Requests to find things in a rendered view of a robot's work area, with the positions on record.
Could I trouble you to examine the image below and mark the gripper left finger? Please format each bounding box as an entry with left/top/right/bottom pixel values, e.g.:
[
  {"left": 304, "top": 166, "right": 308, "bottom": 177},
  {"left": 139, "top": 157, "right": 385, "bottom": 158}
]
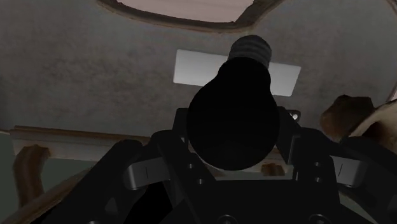
[{"left": 40, "top": 106, "right": 218, "bottom": 224}]

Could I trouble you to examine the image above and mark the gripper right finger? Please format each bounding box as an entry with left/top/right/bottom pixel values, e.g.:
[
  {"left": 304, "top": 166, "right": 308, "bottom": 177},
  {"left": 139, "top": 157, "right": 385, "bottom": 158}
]
[{"left": 275, "top": 106, "right": 397, "bottom": 224}]

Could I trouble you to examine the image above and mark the black light bulb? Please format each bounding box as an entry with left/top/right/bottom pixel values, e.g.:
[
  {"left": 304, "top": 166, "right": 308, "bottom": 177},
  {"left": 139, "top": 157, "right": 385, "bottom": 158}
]
[{"left": 186, "top": 34, "right": 281, "bottom": 171}]

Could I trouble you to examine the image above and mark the brown and beige lumpy object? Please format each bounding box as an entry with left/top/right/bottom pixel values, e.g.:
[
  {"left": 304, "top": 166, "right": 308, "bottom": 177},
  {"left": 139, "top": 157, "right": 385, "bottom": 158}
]
[{"left": 319, "top": 94, "right": 397, "bottom": 147}]

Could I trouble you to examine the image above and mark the grey top wooden table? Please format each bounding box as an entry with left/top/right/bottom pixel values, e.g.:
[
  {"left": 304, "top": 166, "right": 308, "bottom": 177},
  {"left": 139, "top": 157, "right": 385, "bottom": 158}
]
[{"left": 0, "top": 0, "right": 397, "bottom": 224}]

